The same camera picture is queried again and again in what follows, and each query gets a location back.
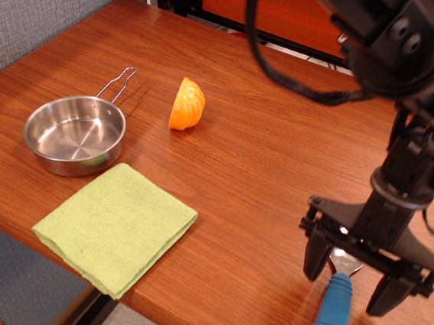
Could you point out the green folded cloth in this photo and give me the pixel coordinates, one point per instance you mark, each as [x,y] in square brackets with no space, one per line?
[115,229]

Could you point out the blue handled metal spoon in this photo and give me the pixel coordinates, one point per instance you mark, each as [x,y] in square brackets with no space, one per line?
[336,306]

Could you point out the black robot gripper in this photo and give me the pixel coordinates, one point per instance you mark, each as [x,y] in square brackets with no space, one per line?
[376,232]

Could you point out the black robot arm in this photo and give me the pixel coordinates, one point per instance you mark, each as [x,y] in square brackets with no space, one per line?
[389,47]

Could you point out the table leg frame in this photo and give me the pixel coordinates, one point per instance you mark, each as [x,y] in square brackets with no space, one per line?
[90,307]

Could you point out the orange plastic half fruit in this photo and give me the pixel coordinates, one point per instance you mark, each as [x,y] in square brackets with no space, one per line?
[188,106]

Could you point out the small stainless steel pan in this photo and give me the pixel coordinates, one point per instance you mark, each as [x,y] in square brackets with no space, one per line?
[76,136]

